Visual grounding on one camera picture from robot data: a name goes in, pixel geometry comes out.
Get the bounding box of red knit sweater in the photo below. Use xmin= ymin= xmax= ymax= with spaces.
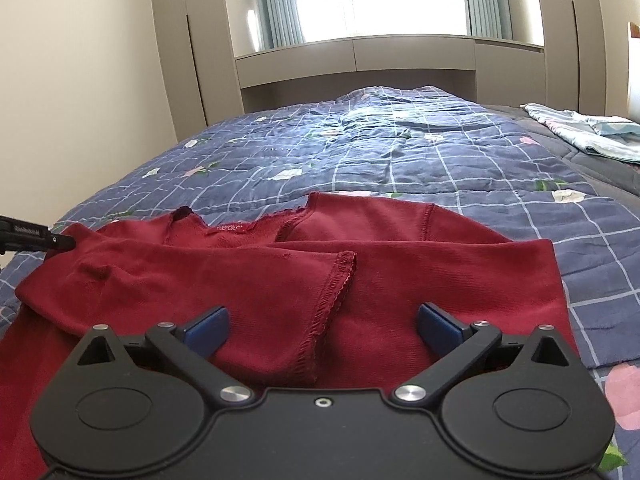
xmin=1 ymin=193 xmax=572 ymax=479

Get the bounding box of blue plaid floral quilt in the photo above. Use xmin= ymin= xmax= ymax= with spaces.
xmin=29 ymin=87 xmax=639 ymax=479

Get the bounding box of grey bed sheet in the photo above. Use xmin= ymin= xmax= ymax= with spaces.
xmin=484 ymin=104 xmax=639 ymax=212

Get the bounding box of light blue folded cloth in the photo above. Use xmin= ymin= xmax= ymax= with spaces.
xmin=522 ymin=103 xmax=639 ymax=165

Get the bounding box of beige wardrobe cabinet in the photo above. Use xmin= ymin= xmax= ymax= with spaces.
xmin=152 ymin=0 xmax=244 ymax=141

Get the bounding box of beige window bench shelf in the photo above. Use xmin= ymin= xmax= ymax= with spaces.
xmin=235 ymin=35 xmax=546 ymax=112

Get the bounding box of left blue curtain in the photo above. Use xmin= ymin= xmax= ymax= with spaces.
xmin=257 ymin=0 xmax=305 ymax=50

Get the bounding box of right beige wardrobe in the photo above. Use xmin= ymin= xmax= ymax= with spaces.
xmin=539 ymin=0 xmax=639 ymax=116

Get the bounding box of wooden door frame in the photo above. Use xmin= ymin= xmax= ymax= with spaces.
xmin=628 ymin=22 xmax=640 ymax=39

